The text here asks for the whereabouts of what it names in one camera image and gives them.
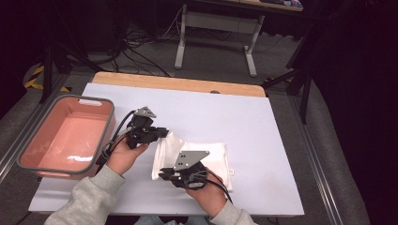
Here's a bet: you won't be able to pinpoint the right hand-held gripper black cable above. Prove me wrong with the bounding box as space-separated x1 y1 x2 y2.
204 169 235 204

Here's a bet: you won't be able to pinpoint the bundle of floor cables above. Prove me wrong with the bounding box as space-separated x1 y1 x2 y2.
87 6 186 78

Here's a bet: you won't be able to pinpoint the person's left hand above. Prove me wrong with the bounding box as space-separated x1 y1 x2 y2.
105 136 150 176

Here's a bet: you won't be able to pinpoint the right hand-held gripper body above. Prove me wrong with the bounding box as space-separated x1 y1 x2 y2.
168 150 211 191

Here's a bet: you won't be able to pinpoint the yellow black hazard tape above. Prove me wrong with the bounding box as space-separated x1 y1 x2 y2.
23 64 71 94

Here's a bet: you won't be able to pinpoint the hand-held gripper black cable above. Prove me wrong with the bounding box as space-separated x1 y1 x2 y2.
204 169 235 204
96 109 138 167

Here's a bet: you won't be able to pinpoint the black metal stand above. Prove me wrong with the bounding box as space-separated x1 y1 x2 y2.
261 27 314 125

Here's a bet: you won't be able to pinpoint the left hand-held gripper black cable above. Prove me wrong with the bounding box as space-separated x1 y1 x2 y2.
96 109 138 167

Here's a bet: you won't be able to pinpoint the person's right hand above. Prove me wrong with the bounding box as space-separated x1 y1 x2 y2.
183 168 228 218

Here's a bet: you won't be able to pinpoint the pink basin with grey rim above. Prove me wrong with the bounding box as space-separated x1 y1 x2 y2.
16 94 116 182

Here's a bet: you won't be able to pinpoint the white shirt with chick print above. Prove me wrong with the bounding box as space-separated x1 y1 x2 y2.
151 130 235 192

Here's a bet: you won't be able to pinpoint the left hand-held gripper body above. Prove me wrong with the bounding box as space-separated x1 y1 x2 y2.
126 106 161 150

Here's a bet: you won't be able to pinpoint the person's blue jeans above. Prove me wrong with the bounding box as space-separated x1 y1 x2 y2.
134 215 214 225

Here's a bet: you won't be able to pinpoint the grey metal desk frame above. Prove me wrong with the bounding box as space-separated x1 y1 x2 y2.
174 3 266 79

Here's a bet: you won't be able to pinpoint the aluminium floor rail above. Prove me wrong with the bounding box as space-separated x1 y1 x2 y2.
286 93 345 225
0 74 69 183

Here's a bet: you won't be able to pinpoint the wooden desk top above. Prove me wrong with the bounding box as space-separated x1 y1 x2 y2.
193 0 304 13

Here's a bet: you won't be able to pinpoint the black tripod stand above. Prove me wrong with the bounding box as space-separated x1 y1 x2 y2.
38 40 105 104

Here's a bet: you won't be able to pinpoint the pale lavender table mat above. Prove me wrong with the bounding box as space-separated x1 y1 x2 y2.
28 82 305 218

